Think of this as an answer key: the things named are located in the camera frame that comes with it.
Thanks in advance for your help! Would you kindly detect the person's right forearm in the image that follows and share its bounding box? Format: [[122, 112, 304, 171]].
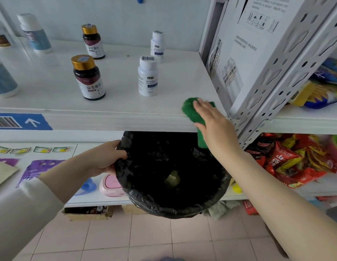
[[212, 149, 337, 261]]

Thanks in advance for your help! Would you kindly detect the row of green yellow stickers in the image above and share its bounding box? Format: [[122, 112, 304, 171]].
[[0, 145, 71, 155]]

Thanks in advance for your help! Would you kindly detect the blue detergent container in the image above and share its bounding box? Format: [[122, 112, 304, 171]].
[[75, 178, 97, 196]]

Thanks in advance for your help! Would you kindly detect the pink plastic case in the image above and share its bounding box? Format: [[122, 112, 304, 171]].
[[99, 173, 125, 198]]

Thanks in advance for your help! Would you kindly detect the white arm sleeve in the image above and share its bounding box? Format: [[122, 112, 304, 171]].
[[0, 178, 64, 261]]

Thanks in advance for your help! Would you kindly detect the white bottle navy label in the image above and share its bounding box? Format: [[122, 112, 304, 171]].
[[150, 30, 166, 63], [138, 55, 159, 97]]

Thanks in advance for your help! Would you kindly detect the grey green rag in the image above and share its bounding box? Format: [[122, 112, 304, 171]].
[[204, 199, 241, 220]]

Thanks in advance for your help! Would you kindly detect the white bottle brown label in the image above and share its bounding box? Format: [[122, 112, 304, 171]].
[[0, 13, 11, 47]]

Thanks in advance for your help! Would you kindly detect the white printed carton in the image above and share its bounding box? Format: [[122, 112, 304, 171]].
[[206, 0, 307, 117]]

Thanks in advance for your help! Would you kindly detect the blue yellow snack bag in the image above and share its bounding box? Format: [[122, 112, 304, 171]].
[[289, 58, 337, 111]]

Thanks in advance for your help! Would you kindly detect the pile of red snack packets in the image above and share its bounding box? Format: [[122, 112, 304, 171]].
[[246, 133, 337, 189]]

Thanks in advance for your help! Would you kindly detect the beige paper card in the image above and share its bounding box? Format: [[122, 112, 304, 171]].
[[0, 161, 20, 189]]

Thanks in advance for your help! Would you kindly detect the purple detergent bag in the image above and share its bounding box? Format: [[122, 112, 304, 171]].
[[0, 158, 20, 167], [16, 159, 66, 188]]

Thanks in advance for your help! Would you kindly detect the gold cap dark bottle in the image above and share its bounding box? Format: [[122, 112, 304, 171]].
[[81, 24, 106, 60], [71, 54, 106, 101]]

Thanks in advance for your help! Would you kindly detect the person's left hand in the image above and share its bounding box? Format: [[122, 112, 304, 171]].
[[89, 140, 128, 178]]

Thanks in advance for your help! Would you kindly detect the person's right hand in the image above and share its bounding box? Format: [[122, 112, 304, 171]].
[[193, 99, 242, 158]]

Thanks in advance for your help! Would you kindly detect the black-lined trash bin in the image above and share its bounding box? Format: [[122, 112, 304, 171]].
[[114, 130, 232, 219]]

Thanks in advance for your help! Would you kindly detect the green cleaning cloth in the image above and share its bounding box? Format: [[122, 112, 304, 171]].
[[181, 98, 217, 149]]

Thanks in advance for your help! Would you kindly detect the small closed cardboard box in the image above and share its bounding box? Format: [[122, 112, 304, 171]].
[[121, 204, 147, 215]]

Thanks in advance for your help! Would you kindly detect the red white flat packet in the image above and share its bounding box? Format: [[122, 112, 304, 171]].
[[243, 199, 259, 215]]

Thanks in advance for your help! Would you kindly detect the white bottle light blue label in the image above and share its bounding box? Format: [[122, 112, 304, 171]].
[[0, 55, 20, 99], [17, 13, 53, 54]]

